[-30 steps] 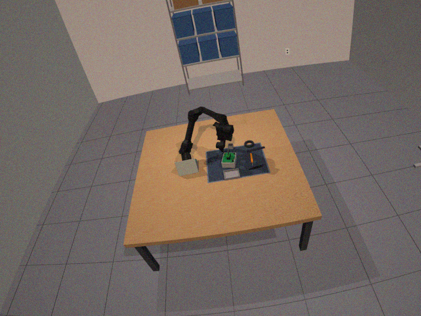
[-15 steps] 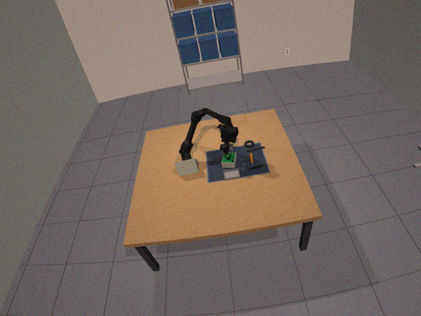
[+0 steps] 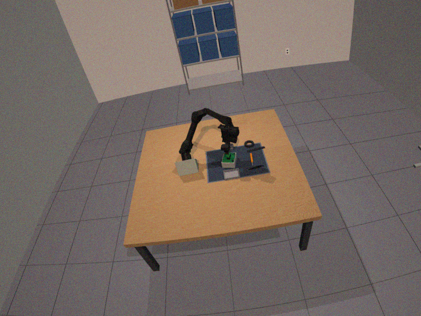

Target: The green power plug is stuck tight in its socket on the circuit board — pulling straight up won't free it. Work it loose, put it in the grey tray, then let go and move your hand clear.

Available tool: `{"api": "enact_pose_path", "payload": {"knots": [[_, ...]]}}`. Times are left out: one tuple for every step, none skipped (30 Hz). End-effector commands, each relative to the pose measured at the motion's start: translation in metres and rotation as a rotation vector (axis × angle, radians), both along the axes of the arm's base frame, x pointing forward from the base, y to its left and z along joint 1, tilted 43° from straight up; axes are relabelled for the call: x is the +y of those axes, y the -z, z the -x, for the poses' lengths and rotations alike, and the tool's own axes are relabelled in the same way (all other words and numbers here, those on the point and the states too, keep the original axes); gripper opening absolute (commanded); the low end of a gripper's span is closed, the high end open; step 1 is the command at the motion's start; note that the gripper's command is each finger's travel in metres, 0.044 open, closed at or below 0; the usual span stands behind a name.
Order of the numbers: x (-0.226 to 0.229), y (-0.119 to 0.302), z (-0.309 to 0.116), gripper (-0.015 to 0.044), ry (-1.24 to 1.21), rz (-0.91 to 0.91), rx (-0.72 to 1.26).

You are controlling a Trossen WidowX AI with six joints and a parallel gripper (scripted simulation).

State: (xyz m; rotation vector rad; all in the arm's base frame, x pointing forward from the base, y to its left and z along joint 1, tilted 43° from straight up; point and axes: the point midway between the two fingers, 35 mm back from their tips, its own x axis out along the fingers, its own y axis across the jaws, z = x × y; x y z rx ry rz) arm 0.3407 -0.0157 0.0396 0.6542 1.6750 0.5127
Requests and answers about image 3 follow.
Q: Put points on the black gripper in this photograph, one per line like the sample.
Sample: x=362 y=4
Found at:
x=225 y=147

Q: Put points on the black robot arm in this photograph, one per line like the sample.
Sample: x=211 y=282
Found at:
x=196 y=117

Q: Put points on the green circuit board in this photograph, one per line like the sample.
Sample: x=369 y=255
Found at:
x=231 y=158

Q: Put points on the dark blue mat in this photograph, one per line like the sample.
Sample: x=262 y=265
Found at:
x=243 y=162

